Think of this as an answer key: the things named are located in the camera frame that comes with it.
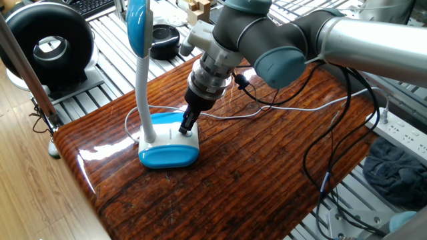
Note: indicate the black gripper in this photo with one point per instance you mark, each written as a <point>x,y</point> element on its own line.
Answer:
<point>200,101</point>

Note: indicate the blue white desk lamp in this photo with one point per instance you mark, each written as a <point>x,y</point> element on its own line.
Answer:
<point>168,156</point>

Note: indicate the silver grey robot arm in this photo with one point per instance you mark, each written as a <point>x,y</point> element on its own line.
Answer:
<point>367,43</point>

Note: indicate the brown wooden board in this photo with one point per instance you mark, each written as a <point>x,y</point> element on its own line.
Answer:
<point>233,183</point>

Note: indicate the black round speaker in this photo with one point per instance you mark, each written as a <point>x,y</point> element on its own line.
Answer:
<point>165,40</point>

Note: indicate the wooden block puzzle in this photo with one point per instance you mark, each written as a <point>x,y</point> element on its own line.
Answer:
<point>198,13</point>

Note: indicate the clear plastic bag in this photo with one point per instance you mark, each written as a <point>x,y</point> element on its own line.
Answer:
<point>166,13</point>

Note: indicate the small white oval object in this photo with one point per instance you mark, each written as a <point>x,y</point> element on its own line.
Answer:
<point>53,149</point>

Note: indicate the black keyboard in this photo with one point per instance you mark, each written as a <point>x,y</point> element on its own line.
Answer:
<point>93,6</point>

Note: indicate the white power strip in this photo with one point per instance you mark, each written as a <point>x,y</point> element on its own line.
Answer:
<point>400,133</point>

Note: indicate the dark grey cloth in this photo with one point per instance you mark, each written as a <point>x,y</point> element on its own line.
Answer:
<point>397,173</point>

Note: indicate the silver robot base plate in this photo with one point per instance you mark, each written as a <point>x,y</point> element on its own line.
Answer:
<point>350,220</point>

